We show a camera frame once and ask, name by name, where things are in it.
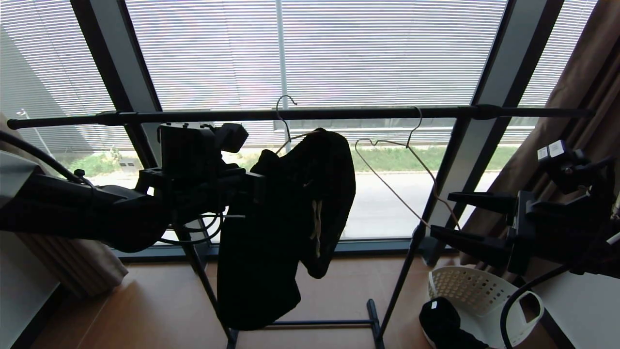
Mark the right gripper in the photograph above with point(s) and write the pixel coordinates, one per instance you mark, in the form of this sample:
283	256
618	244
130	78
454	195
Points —
557	232

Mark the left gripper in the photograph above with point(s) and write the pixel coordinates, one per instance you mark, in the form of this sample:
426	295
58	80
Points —
242	186

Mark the black shorts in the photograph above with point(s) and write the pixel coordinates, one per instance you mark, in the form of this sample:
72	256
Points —
271	242

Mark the pink clothes hanger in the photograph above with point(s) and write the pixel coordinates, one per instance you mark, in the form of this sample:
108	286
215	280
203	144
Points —
277	109
395	144

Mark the white laundry basket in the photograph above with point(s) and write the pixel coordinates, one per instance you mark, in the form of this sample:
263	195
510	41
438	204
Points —
474	291

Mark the heap of black clothes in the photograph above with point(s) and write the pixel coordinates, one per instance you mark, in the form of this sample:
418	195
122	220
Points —
438	320

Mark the black clothes rack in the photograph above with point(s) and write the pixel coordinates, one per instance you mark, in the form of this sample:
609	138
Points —
387	113

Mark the brown curtain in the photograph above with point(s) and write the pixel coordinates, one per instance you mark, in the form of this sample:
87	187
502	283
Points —
581	87
82	266

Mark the window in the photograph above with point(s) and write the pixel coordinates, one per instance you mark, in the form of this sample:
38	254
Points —
121	58

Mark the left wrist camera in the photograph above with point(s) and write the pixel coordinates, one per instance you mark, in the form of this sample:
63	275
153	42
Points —
186	150

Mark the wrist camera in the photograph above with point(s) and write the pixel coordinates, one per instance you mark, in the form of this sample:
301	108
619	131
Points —
566	167
186	150

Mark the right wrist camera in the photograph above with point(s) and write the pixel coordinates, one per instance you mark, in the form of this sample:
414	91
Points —
566	167

